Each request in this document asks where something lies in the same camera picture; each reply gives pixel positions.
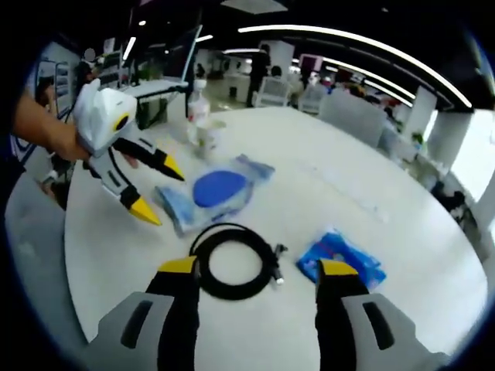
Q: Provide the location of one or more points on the grey desk partition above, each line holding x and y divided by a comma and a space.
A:
352, 118

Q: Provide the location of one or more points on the white table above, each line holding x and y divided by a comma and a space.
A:
406, 251

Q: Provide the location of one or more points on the clear plastic bottle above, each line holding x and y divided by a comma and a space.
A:
199, 112

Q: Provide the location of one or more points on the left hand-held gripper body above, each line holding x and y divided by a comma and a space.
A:
104, 116

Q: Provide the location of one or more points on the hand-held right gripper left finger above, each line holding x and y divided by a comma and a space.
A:
181, 320

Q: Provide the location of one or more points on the large dark monitor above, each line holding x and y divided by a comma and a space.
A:
185, 54

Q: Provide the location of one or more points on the printed white paper cup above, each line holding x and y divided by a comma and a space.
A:
210, 139

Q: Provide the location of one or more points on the green potted plant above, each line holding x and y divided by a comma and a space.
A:
417, 137

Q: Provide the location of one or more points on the blue white wall poster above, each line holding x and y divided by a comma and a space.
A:
58, 77

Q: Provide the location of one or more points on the blue crinkled snack packet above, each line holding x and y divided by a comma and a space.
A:
348, 251

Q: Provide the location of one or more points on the person's left hand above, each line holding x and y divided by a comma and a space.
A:
73, 147

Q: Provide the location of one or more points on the long ceiling light strip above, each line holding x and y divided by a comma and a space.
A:
367, 40

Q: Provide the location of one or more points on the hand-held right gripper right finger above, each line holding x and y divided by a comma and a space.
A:
336, 320

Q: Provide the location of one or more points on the tilted side desk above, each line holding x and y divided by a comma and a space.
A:
158, 87

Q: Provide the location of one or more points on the white mesh office chair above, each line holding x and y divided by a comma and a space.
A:
311, 98
272, 92

